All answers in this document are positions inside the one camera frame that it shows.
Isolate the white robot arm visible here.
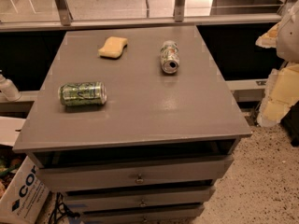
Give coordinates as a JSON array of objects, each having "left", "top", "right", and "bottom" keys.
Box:
[{"left": 256, "top": 1, "right": 299, "bottom": 127}]

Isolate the white green soda can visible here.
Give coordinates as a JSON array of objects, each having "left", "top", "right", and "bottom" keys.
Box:
[{"left": 160, "top": 40, "right": 179, "bottom": 74}]

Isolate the grey drawer cabinet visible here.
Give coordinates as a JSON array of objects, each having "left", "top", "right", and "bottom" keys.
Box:
[{"left": 12, "top": 25, "right": 253, "bottom": 224}]

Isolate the yellow sponge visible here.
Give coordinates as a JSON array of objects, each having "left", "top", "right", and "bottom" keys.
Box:
[{"left": 98, "top": 36, "right": 128, "bottom": 59}]

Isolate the middle grey drawer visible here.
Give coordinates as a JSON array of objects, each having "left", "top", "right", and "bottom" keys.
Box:
[{"left": 64, "top": 186, "right": 215, "bottom": 212}]

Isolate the grey drawer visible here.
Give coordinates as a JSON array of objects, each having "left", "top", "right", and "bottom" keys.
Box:
[
  {"left": 64, "top": 186, "right": 215, "bottom": 212},
  {"left": 81, "top": 204, "right": 204, "bottom": 224},
  {"left": 37, "top": 155, "right": 234, "bottom": 192}
]

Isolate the top grey drawer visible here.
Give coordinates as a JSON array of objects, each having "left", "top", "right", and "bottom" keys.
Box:
[{"left": 37, "top": 155, "right": 234, "bottom": 192}]

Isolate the bottom grey drawer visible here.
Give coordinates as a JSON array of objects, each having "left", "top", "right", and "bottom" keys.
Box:
[{"left": 81, "top": 204, "right": 204, "bottom": 224}]

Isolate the white plastic bottle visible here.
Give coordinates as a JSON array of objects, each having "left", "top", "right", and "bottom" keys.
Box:
[{"left": 0, "top": 71, "right": 21, "bottom": 101}]

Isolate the white cardboard box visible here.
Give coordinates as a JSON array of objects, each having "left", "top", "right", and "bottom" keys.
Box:
[{"left": 0, "top": 117, "right": 50, "bottom": 224}]

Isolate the metal railing frame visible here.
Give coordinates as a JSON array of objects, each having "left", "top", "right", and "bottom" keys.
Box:
[{"left": 0, "top": 0, "right": 298, "bottom": 32}]

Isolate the black cable bundle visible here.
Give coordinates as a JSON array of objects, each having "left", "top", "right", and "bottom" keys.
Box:
[{"left": 48, "top": 192, "right": 81, "bottom": 224}]

